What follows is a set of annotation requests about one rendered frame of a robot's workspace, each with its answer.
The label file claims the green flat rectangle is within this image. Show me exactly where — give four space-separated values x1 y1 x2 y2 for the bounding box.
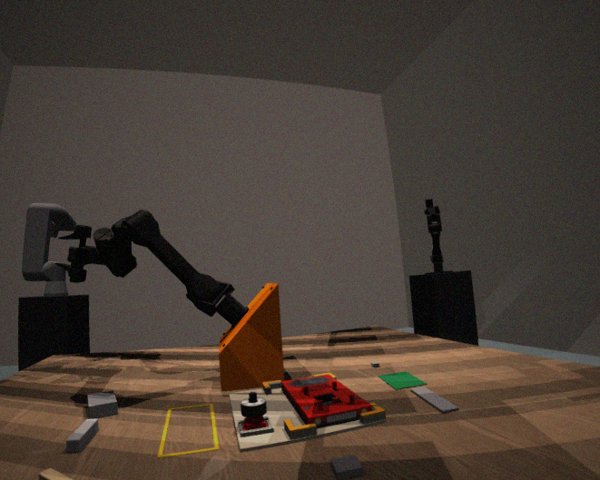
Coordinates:
378 371 427 389

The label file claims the yellow rectangular outline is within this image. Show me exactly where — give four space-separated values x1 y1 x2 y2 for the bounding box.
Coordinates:
158 404 219 458

